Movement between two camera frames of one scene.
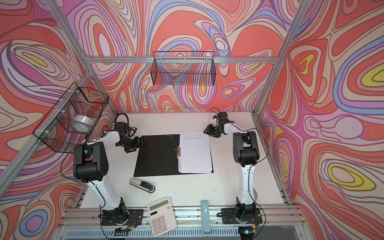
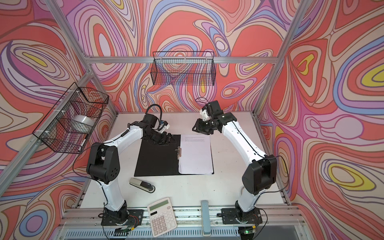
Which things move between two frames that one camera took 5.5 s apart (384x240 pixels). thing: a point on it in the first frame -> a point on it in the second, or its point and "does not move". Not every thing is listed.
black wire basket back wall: [186, 68] does not move
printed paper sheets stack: [195, 154] does not move
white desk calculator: [161, 216] does not move
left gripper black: [137, 144] -> [165, 141]
